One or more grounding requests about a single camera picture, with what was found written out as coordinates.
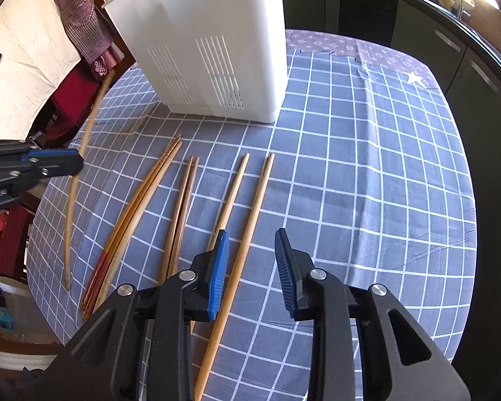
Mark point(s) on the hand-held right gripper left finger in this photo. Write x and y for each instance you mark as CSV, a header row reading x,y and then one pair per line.
x,y
218,277

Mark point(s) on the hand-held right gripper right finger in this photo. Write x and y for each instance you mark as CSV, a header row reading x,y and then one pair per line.
x,y
284,277

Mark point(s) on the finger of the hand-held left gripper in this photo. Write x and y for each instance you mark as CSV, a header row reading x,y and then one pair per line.
x,y
46,154
62,166

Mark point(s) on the light wooden chopstick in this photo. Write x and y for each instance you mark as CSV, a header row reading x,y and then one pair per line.
x,y
72,200
246,234
232,192

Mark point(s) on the dark brown wooden chopstick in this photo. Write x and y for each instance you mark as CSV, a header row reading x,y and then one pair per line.
x,y
185,211
178,209

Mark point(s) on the white plastic utensil holder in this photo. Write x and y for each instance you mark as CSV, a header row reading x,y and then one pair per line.
x,y
217,16

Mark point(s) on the red cushioned wooden chair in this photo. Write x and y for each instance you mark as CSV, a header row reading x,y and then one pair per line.
x,y
73,100
4,242

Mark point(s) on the white dotted cloth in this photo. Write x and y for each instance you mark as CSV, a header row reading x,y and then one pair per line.
x,y
25,50

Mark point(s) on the blue checked tablecloth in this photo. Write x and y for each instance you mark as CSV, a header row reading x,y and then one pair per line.
x,y
359,175

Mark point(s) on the red checked apron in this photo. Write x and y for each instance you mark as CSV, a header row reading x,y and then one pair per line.
x,y
81,16

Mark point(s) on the mauve patterned tablecloth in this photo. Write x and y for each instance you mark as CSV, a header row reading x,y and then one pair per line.
x,y
338,44

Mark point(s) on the yellow cup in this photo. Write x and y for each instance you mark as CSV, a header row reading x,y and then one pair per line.
x,y
446,2

